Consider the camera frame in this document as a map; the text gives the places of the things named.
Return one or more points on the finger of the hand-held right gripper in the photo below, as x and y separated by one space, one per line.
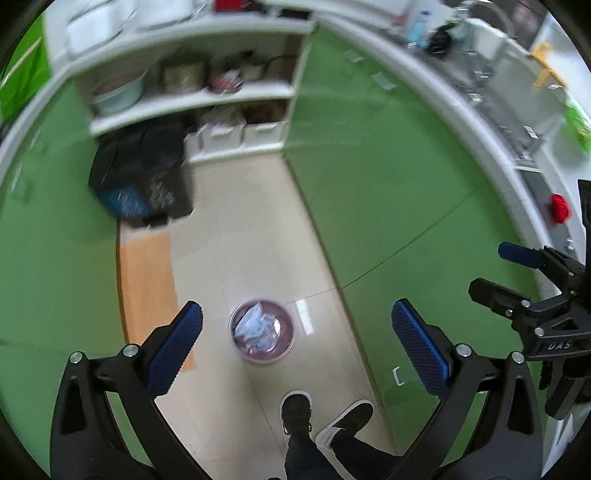
519 254
494 295

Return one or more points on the person's right hand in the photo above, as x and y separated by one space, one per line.
565 387

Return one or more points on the steel kitchen sink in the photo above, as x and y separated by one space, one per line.
489 115

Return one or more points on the small white clip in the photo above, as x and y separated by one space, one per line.
398 376

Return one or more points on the orange floor mat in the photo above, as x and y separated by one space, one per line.
147 286

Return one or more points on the blue dish soap bottle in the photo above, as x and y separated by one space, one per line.
418 27

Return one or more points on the pink round bin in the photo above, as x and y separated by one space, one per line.
262 332

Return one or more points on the dark cloth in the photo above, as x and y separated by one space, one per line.
441 38

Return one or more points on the tall steel faucet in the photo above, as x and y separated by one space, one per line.
501 16

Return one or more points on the light blue basin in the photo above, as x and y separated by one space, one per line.
117 94

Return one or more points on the red crumpled bag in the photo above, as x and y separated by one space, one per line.
559 208

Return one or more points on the black waste bin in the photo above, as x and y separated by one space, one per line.
143 184

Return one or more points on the white plastic bag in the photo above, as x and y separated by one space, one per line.
254 328

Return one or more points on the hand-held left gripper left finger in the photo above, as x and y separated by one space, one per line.
178 346

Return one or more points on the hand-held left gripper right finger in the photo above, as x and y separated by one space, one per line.
418 350

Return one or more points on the black sneaker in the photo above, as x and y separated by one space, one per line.
296 410
346 422

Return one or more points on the green plastic basket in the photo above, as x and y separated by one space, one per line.
579 122

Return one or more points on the red patterned packet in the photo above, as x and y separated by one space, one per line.
226 81

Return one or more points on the person's left leg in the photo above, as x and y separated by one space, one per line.
307 457

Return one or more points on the white open shelf unit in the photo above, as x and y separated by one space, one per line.
194 94

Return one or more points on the white storage box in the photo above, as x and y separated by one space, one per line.
217 138
263 134

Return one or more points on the yellow plastic rack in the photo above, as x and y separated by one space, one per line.
547 69

